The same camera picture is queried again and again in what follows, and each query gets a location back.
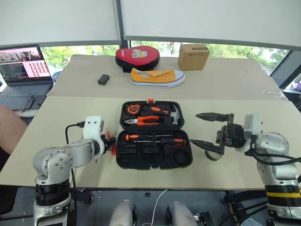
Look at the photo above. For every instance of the black electrical tape roll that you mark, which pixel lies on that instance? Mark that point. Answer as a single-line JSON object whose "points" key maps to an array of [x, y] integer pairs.
{"points": [[181, 157]]}

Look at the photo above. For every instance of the orange black utility knife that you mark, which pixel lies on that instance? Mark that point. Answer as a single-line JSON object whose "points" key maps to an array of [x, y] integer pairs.
{"points": [[156, 109]]}

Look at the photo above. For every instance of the black plastic tool case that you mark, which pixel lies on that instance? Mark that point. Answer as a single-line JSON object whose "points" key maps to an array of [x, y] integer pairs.
{"points": [[154, 154]]}

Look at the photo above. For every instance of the red boxing focus pad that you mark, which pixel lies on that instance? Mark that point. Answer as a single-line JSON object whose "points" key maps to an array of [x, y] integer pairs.
{"points": [[135, 56]]}

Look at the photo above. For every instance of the black eyeglasses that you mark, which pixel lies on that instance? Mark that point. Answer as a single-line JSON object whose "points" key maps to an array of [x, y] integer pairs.
{"points": [[29, 102]]}

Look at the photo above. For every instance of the steel claw hammer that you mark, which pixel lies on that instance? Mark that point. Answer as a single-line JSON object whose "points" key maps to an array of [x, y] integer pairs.
{"points": [[174, 115]]}

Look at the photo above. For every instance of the grey laptop computer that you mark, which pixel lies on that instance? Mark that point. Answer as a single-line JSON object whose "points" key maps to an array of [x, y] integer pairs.
{"points": [[22, 77]]}

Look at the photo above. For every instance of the orange black long screwdriver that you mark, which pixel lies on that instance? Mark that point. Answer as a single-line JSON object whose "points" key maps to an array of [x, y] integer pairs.
{"points": [[136, 137]]}

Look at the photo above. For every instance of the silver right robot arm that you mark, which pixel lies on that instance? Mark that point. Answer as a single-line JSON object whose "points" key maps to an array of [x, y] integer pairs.
{"points": [[275, 146]]}

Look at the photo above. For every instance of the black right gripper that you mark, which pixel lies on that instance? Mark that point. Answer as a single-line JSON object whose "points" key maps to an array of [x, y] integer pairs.
{"points": [[232, 135]]}

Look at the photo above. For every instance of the grey tape roll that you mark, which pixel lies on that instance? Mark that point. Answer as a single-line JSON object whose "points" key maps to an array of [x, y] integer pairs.
{"points": [[213, 158]]}

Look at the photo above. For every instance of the small black device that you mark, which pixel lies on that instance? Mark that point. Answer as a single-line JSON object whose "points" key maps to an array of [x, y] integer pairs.
{"points": [[103, 79]]}

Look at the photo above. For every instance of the grey rounded robot leg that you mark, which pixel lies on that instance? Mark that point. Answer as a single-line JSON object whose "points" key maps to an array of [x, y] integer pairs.
{"points": [[122, 213], [182, 213]]}

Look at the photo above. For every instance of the black orange thick screwdriver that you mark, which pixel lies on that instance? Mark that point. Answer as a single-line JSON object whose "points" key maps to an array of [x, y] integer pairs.
{"points": [[175, 142]]}

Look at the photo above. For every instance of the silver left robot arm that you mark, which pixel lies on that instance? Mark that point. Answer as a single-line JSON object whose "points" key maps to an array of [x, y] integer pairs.
{"points": [[58, 160]]}

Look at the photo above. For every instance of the bystander bare limb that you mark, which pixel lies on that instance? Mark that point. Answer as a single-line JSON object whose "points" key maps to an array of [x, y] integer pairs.
{"points": [[10, 127]]}

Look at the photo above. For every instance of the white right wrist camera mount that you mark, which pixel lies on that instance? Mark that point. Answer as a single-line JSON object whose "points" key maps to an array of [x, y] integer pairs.
{"points": [[252, 124]]}

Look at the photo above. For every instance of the yellow canvas sneaker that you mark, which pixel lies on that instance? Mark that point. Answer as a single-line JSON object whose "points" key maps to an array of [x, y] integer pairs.
{"points": [[156, 78]]}

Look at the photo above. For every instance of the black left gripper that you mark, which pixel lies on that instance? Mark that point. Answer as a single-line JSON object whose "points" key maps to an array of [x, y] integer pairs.
{"points": [[106, 142]]}

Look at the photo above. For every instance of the white roller blind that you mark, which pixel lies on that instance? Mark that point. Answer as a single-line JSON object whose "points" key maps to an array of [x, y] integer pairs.
{"points": [[58, 21], [211, 20]]}

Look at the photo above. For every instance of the brown cardboard box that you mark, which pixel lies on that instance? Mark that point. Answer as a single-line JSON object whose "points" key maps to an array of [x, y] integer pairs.
{"points": [[193, 57]]}

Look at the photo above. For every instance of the orange black tape measure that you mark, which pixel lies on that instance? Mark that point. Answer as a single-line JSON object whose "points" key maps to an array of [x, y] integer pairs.
{"points": [[132, 109]]}

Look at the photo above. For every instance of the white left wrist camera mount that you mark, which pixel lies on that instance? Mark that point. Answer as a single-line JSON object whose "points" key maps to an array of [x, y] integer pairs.
{"points": [[92, 128]]}

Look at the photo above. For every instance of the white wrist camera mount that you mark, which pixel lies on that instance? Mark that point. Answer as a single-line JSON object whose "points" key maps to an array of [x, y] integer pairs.
{"points": [[92, 128], [252, 124]]}

